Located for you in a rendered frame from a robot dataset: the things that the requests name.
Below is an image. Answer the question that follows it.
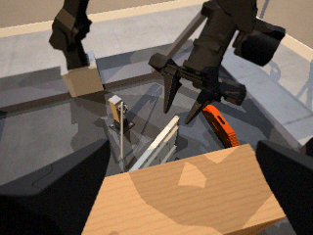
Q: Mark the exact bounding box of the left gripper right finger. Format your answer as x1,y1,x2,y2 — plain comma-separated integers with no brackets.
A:
255,140,313,235

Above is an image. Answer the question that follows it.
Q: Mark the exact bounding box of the wooden post with metal hook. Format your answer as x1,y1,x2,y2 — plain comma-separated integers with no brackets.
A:
109,95,134,160

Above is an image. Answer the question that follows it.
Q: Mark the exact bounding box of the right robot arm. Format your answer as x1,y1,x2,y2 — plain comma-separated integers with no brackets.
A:
49,0,286,70

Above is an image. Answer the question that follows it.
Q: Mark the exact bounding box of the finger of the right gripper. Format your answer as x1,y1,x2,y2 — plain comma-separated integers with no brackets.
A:
185,89,221,124
160,71,182,114

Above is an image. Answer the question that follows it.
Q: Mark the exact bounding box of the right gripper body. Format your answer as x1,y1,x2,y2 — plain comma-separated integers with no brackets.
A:
148,35,246,106

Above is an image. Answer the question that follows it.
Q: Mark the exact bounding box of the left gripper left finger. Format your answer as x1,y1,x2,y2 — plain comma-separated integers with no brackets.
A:
0,139,111,235

